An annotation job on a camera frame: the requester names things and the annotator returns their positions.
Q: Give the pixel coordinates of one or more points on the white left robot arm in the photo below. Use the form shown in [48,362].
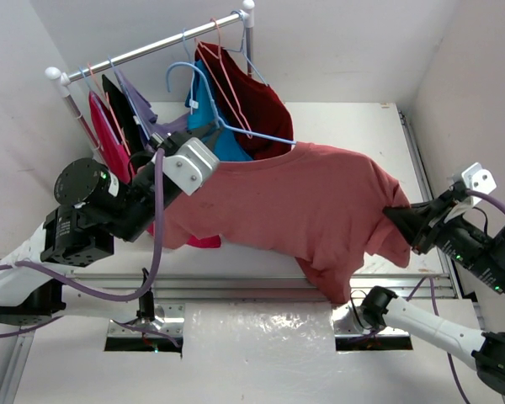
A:
[96,208]

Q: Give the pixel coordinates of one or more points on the silver clothes rack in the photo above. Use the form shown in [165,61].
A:
[61,81]

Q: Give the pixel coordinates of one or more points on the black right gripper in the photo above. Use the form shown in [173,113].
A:
[422,223]

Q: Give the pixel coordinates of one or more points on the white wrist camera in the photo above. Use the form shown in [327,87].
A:
[476,178]
[191,166]

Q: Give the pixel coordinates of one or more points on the black t-shirt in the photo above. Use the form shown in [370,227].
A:
[124,114]

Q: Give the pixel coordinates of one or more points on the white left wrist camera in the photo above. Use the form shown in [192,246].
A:
[191,166]

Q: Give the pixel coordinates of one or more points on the magenta pink t-shirt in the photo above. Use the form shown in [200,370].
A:
[117,159]

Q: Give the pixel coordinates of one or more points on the aluminium rail frame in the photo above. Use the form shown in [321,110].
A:
[255,331]

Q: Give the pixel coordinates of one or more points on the pink wire hanger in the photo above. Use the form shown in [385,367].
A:
[236,109]

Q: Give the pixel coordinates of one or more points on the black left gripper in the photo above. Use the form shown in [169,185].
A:
[177,140]

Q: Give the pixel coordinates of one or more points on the light blue wire hanger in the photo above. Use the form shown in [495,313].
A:
[217,120]

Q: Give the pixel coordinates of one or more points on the lavender purple t-shirt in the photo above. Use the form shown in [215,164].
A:
[144,117]

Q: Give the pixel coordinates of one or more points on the blue hanger at rack end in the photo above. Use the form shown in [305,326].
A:
[246,44]

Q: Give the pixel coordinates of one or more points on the dark red t-shirt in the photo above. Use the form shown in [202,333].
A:
[260,104]

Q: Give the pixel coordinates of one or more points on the teal blue t-shirt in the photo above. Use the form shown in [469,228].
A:
[226,149]

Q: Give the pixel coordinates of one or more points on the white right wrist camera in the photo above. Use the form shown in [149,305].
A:
[476,178]

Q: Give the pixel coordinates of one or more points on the salmon pink t-shirt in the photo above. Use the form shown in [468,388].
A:
[320,205]

